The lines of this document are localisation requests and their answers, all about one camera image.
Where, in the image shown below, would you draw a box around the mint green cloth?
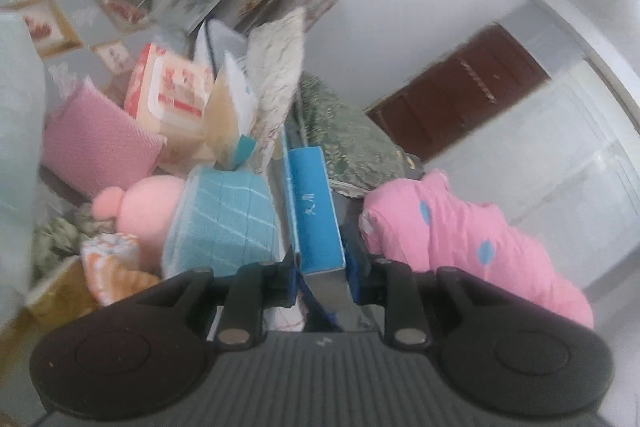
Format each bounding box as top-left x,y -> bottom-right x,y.
0,12 -> 48,328

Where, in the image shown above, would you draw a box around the blue cardboard box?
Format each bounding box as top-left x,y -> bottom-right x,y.
281,146 -> 351,333

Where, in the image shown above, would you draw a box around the light blue striped towel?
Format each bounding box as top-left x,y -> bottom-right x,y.
161,164 -> 288,278

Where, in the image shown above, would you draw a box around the pink plush ball toy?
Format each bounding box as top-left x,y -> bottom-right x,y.
91,176 -> 188,268

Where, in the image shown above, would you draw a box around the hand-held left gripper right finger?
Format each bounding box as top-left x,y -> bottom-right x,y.
347,251 -> 502,351

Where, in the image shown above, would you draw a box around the brown wooden door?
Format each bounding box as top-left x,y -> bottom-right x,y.
365,23 -> 553,162

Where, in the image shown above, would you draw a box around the pink textured pillow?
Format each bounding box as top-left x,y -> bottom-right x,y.
42,79 -> 168,198

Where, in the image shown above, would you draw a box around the white sliding door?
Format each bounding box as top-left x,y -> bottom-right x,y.
440,0 -> 640,293

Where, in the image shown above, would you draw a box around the red and white package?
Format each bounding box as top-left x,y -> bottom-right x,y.
124,43 -> 216,132

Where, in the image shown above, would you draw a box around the green knitted cloth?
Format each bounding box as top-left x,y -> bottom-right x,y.
32,207 -> 116,283

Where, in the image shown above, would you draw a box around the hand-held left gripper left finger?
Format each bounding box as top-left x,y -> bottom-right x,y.
132,256 -> 298,350

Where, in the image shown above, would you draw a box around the tan paper packet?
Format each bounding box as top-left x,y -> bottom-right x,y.
165,52 -> 261,170

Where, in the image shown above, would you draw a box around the pink plush with blue dots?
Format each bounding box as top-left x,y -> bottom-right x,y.
360,169 -> 596,330

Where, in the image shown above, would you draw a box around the orange and white cloth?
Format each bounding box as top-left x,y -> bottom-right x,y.
80,232 -> 161,308

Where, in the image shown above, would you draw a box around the green floral cushion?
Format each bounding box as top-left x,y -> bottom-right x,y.
295,73 -> 416,198

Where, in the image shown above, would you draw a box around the white crinkled pillow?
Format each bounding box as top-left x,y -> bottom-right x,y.
247,7 -> 307,168

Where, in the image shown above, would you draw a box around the white pouch with dark trim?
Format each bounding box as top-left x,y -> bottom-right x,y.
192,19 -> 248,75

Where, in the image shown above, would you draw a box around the brown cardboard box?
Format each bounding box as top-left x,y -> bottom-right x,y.
0,254 -> 98,338

